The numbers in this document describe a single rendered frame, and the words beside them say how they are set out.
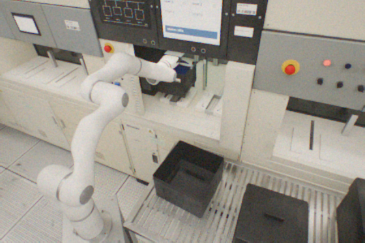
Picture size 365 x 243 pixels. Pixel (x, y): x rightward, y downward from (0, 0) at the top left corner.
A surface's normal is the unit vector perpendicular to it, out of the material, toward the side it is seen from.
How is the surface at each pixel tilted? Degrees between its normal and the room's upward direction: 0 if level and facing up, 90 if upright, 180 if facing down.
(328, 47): 90
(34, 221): 0
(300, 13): 90
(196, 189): 0
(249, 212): 0
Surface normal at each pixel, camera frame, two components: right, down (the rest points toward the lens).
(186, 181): -0.04, -0.77
